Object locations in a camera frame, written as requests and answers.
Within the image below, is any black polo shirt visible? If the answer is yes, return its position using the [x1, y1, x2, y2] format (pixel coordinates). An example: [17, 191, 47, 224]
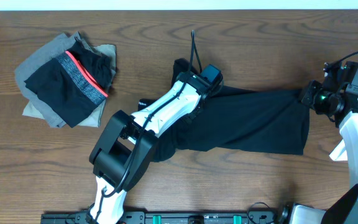
[137, 58, 311, 163]

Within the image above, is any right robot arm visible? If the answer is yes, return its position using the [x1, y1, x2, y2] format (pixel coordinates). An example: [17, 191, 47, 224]
[279, 62, 358, 223]

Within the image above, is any grey folded garment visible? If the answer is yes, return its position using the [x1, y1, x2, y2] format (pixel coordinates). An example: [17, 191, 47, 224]
[14, 32, 82, 128]

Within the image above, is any beige folded garment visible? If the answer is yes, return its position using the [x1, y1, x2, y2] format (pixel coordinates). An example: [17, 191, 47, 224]
[22, 44, 116, 128]

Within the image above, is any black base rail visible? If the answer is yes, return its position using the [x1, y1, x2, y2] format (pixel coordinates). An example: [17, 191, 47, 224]
[40, 210, 289, 224]

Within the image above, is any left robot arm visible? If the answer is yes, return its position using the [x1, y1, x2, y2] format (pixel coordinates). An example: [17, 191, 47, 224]
[86, 70, 223, 223]

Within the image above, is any white garment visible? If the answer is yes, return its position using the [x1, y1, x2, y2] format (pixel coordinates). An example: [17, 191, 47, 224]
[329, 139, 347, 161]

